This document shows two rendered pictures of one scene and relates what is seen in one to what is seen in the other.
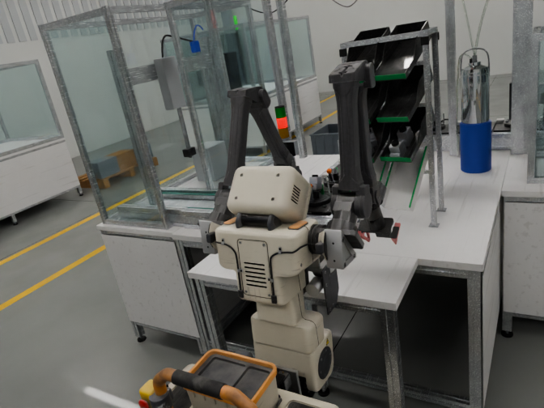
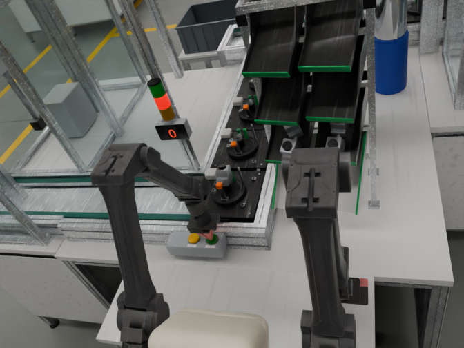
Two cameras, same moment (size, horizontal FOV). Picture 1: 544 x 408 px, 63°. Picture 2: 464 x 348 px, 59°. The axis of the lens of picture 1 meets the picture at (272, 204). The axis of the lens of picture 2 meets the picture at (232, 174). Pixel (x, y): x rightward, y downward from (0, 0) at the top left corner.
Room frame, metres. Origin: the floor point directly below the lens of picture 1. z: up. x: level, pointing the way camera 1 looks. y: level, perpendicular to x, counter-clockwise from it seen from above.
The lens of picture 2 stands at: (0.86, -0.11, 2.07)
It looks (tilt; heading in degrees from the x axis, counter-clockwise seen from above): 42 degrees down; 353
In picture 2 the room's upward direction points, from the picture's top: 19 degrees counter-clockwise
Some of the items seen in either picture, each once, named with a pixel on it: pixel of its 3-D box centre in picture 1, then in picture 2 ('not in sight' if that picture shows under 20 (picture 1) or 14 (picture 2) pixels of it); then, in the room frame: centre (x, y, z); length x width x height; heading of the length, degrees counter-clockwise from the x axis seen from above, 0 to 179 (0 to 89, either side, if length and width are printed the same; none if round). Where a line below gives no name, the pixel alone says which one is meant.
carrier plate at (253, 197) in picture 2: (316, 202); (230, 194); (1.99, -0.21, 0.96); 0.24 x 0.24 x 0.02; 57
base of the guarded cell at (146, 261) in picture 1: (218, 241); (108, 197); (2.96, 0.43, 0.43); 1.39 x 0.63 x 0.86; 147
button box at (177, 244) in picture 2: not in sight; (196, 244); (1.86, -0.03, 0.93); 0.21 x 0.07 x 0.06; 57
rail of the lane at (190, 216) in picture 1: (254, 221); (157, 231); (2.01, 0.10, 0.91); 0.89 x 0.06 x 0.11; 57
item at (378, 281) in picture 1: (315, 247); (243, 260); (1.77, -0.15, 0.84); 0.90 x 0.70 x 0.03; 57
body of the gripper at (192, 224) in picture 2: not in sight; (201, 217); (1.82, -0.08, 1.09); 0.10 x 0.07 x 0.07; 57
